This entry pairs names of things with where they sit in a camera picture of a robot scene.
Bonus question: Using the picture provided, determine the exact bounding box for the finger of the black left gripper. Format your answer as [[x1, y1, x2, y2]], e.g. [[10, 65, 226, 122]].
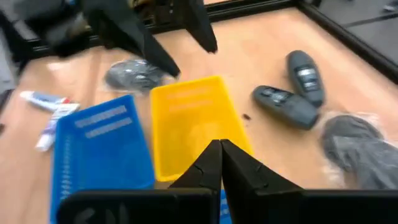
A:
[[182, 0, 219, 55], [82, 0, 182, 78]]

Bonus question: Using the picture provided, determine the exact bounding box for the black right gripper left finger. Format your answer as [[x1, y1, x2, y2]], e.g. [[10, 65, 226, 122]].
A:
[[169, 139, 223, 192]]

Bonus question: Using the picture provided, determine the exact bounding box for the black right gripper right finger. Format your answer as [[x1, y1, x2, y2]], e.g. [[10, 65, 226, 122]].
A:
[[221, 139, 303, 224]]

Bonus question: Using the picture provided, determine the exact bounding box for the black bath puff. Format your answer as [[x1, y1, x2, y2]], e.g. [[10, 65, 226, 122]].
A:
[[104, 58, 169, 94], [317, 111, 398, 190]]

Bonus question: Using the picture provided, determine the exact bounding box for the dark navy shower gel bottle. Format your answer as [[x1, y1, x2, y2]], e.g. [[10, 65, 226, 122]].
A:
[[251, 85, 320, 131], [285, 49, 326, 108]]

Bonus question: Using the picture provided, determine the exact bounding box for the white blue toothpaste tube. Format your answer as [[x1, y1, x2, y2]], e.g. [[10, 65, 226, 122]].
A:
[[20, 90, 72, 112], [34, 103, 81, 152]]

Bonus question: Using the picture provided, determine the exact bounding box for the small blue plastic basket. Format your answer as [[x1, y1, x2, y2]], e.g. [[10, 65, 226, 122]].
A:
[[219, 189, 233, 224]]

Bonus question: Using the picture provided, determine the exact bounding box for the yellow slotted plastic basket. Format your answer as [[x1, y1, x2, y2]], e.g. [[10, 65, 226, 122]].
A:
[[149, 75, 254, 183]]

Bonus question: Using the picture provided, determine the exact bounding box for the large blue slotted plastic basket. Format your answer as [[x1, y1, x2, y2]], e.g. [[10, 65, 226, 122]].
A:
[[49, 94, 156, 224]]

